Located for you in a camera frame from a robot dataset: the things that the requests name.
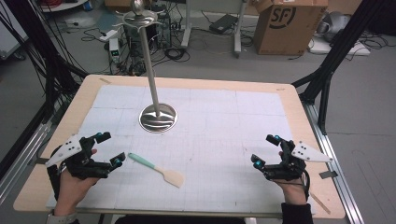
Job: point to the white device with green display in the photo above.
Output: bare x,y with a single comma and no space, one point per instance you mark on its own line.
114,49

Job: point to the wrist watch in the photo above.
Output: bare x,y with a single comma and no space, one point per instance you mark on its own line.
62,218

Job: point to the silver metal utensil stand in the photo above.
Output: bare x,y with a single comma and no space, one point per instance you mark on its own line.
152,84

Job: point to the white round table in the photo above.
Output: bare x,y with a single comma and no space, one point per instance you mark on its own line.
62,5

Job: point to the white flat board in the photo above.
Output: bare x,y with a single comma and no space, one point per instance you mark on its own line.
323,47

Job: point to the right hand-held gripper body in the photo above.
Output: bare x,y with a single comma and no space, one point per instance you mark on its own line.
294,161

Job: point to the brown cardboard box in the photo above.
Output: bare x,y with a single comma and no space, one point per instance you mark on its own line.
286,28

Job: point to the silver rounded appliance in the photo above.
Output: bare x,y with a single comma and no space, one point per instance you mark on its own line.
334,23

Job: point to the white gridded mat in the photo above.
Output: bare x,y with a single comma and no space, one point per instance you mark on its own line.
218,140

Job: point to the black flat device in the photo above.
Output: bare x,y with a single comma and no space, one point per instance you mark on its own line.
223,23

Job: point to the white stand leg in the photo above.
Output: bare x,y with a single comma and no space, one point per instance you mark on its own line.
239,31
186,25

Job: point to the black computer tower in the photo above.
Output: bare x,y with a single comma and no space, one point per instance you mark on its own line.
162,31

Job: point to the black metal frame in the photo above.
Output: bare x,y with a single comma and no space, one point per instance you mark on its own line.
336,49
46,62

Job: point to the thin wooden stick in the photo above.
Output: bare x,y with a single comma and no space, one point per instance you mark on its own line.
320,203

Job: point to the aluminium rail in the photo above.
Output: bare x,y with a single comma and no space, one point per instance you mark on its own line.
336,168
18,161

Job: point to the black sleeve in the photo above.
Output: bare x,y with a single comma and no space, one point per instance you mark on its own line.
297,214

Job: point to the grey tape piece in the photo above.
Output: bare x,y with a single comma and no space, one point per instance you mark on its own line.
39,161
328,174

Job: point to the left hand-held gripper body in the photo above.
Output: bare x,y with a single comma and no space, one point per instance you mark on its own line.
70,149

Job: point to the person's right hand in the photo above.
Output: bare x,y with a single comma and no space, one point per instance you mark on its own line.
292,193

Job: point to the person's left hand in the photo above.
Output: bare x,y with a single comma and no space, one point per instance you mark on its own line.
73,188

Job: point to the white power strip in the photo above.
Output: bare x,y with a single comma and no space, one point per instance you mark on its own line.
109,35

